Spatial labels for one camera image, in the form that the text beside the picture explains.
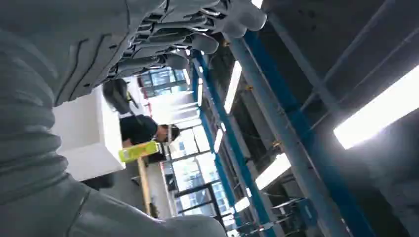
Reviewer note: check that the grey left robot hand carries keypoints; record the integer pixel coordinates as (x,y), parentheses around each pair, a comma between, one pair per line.
(98,36)

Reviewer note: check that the ribbed grey left robot arm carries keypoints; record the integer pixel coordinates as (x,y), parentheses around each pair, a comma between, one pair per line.
(26,130)

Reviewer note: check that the black rounded object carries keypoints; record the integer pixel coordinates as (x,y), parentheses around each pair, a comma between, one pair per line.
(116,95)

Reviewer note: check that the person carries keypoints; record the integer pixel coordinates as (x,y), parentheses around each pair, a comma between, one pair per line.
(139,129)

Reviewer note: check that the white block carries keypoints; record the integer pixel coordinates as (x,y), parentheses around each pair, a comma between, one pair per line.
(88,137)

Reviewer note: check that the yellow-green box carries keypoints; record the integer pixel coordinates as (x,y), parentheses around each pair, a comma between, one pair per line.
(139,151)

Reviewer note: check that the long ceiling light tube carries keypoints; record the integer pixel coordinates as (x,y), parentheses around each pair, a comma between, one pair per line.
(272,170)
(233,86)

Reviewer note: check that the wooden strip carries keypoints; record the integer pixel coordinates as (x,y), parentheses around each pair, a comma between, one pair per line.
(144,186)

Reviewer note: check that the narrow blue ceiling beam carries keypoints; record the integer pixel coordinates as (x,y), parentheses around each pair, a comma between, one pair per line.
(226,130)

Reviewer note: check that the short ceiling light tube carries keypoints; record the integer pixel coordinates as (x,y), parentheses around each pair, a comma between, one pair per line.
(218,140)
(242,204)

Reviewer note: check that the black-framed window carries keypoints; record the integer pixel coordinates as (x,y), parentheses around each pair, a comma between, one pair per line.
(193,176)

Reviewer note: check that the grey ceiling beam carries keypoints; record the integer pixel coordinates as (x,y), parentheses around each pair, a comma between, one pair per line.
(275,114)

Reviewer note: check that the wide blue ceiling beam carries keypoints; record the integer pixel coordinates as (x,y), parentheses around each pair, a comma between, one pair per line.
(314,147)

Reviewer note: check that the blue box on rack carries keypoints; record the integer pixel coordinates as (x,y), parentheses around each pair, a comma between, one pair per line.
(307,212)

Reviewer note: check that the large ceiling light panel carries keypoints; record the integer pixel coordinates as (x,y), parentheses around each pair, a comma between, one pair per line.
(379,111)

